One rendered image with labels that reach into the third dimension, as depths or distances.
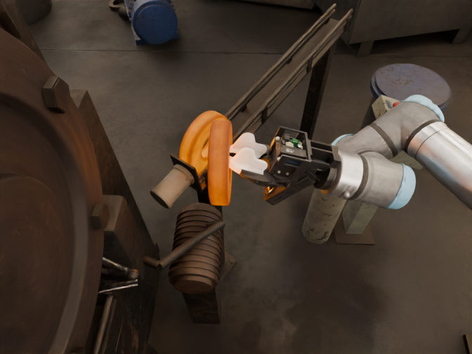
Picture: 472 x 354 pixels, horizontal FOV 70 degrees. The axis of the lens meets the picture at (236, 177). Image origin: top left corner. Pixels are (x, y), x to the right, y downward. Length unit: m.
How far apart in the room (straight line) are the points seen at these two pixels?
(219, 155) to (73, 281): 0.31
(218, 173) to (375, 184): 0.29
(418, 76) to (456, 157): 0.98
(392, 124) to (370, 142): 0.06
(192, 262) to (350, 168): 0.44
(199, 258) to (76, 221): 0.56
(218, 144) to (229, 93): 1.55
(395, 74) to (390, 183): 1.02
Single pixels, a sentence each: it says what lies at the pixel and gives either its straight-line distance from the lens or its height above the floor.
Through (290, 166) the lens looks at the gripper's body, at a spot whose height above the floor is 0.86.
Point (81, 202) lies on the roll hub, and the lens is 0.32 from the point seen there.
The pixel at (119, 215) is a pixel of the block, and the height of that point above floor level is 0.79.
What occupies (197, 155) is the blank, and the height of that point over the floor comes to 0.72.
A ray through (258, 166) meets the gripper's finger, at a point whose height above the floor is 0.84.
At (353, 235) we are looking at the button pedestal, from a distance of 1.55.
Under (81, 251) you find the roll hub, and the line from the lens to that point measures 0.33.
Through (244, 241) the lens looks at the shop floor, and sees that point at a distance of 1.46.
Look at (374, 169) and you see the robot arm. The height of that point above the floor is 0.83.
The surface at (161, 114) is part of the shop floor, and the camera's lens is 2.00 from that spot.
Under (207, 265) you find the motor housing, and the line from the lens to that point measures 0.85.
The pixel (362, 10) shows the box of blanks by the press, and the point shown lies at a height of 0.33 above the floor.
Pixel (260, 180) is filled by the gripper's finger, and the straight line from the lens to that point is 0.59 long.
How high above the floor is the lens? 1.30
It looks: 53 degrees down
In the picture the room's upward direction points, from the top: straight up
